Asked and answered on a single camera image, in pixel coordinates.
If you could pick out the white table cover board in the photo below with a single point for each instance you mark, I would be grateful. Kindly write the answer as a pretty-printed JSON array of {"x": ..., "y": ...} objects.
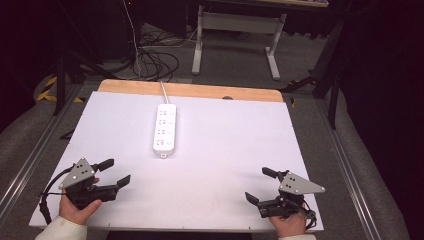
[{"x": 213, "y": 160}]

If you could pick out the aluminium rail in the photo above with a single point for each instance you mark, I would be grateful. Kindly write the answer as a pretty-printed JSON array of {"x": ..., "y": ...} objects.
[
  {"x": 36, "y": 150},
  {"x": 346, "y": 166}
]

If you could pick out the white power strip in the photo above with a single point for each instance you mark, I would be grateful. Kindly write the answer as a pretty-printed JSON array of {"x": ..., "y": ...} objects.
[{"x": 164, "y": 130}]

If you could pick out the person's right hand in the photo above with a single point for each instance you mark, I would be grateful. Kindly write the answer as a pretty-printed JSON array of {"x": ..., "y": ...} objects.
[{"x": 288, "y": 226}]

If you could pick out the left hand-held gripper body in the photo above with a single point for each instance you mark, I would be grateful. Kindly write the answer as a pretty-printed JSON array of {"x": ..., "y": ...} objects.
[{"x": 79, "y": 174}]

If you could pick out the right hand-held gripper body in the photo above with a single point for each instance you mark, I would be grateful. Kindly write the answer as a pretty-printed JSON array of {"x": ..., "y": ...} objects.
[{"x": 296, "y": 186}]

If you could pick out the grey metal desk frame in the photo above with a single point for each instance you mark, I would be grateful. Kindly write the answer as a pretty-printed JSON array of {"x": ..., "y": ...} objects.
[{"x": 238, "y": 23}]

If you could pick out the yellow black floor tape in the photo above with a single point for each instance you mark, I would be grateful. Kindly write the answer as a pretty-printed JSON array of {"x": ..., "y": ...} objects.
[{"x": 50, "y": 90}]

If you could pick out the black metal stand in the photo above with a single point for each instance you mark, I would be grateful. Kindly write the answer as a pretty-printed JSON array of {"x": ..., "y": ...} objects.
[{"x": 328, "y": 76}]

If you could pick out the wooden table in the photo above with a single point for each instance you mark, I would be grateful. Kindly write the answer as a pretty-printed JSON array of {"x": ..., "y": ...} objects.
[{"x": 190, "y": 90}]

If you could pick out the person's left hand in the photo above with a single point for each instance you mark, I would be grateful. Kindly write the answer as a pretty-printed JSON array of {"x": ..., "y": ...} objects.
[{"x": 75, "y": 212}]

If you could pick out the black tripod stand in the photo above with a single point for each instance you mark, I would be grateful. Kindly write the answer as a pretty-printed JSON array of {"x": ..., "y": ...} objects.
[{"x": 61, "y": 73}]

